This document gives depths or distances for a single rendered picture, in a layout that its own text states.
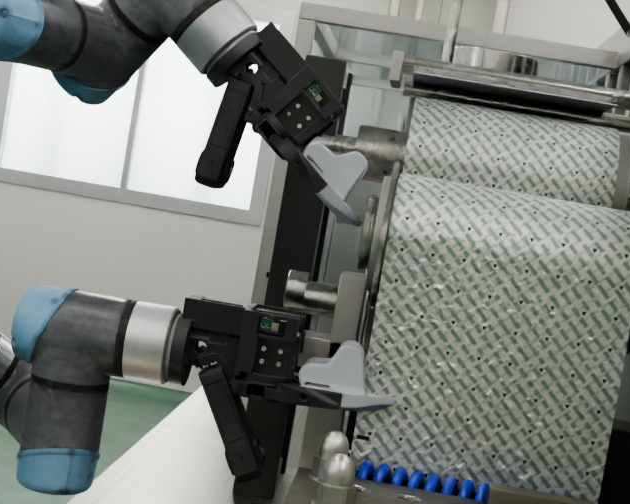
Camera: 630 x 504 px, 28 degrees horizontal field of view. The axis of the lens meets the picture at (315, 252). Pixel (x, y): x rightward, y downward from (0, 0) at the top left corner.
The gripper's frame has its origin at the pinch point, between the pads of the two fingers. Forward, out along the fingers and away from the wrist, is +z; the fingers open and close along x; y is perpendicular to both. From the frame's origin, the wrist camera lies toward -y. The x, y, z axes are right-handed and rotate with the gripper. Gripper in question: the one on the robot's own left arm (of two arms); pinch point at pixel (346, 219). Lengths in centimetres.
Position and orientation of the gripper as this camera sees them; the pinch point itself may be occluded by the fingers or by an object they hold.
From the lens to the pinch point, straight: 125.9
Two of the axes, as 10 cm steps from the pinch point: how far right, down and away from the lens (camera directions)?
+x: 0.8, -0.4, 10.0
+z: 6.5, 7.6, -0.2
